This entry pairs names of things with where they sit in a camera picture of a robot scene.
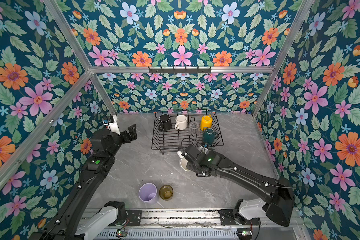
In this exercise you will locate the black wire dish rack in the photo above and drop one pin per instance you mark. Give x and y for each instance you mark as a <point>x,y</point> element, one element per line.
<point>174,140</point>

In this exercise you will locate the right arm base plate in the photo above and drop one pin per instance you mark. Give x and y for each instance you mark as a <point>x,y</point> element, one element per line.
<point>228,218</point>

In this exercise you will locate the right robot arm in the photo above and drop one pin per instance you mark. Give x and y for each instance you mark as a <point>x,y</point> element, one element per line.
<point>276,194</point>

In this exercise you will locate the cream mug green handle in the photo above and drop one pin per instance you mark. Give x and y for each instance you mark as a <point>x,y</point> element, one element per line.
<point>209,136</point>

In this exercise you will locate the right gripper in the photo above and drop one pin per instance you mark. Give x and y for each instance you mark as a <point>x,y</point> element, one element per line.
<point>189,166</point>

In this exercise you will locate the olive green glass cup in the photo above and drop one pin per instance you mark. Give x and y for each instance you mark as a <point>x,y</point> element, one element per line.
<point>166,192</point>

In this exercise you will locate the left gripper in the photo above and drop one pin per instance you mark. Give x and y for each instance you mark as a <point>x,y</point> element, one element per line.
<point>132,134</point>

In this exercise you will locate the lilac plastic cup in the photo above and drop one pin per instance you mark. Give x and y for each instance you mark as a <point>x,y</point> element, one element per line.
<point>148,193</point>

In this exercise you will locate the red interior white mug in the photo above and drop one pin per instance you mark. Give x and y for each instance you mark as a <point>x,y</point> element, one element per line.
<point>181,122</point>

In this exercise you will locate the black mug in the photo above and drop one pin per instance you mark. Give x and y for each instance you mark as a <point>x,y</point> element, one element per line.
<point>165,123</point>

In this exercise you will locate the black wall hook rail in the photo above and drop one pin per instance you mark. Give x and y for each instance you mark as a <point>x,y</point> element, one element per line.
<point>179,70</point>

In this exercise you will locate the yellow mug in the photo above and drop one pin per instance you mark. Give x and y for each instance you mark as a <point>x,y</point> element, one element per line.
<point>206,122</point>

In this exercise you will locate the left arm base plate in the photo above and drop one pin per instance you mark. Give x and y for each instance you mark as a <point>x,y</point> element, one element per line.
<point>132,219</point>

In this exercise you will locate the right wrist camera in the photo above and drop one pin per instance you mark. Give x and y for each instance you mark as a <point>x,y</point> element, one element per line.
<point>204,148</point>

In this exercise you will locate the clear glass cup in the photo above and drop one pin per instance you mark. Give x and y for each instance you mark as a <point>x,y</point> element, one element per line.
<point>194,129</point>

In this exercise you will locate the cream mug with handle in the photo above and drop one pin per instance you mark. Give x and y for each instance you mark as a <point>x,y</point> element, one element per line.
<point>183,161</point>

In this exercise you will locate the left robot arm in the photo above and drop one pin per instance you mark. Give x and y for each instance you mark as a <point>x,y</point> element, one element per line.
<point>65,225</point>

